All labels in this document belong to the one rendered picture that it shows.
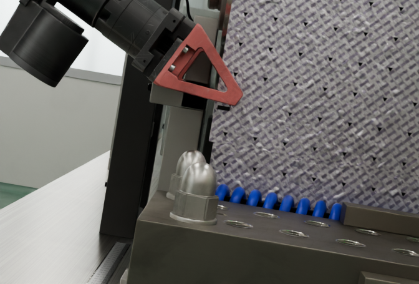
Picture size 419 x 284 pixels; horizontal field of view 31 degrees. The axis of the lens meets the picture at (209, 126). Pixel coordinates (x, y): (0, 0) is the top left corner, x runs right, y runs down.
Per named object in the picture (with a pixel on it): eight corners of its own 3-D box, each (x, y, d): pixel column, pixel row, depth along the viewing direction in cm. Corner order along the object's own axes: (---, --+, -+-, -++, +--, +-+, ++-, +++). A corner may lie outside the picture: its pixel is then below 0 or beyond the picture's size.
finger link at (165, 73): (217, 130, 70) (134, 69, 70) (218, 126, 77) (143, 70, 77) (262, 70, 69) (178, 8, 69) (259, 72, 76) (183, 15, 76)
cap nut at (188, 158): (167, 193, 70) (175, 145, 70) (207, 200, 70) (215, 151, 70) (164, 198, 66) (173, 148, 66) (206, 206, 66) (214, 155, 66)
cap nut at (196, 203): (171, 211, 61) (180, 155, 60) (216, 219, 61) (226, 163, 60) (168, 219, 57) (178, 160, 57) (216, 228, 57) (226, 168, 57)
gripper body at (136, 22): (146, 76, 70) (81, 27, 70) (156, 77, 80) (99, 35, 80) (189, 18, 69) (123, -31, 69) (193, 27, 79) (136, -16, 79)
